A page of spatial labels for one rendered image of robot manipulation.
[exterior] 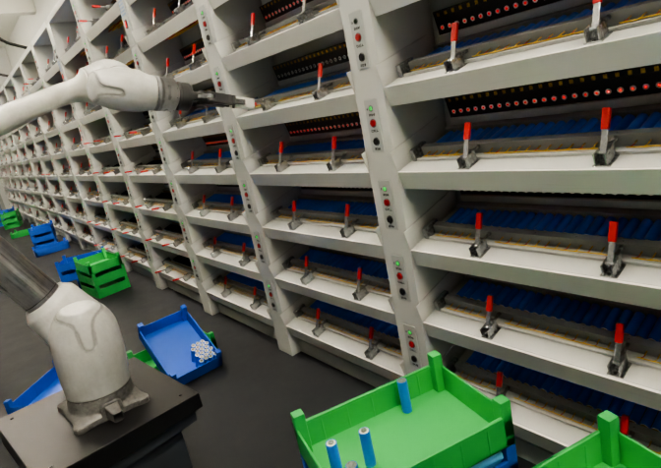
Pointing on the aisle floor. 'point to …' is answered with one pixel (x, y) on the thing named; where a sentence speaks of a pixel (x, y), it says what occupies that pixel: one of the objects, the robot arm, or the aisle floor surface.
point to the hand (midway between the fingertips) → (242, 102)
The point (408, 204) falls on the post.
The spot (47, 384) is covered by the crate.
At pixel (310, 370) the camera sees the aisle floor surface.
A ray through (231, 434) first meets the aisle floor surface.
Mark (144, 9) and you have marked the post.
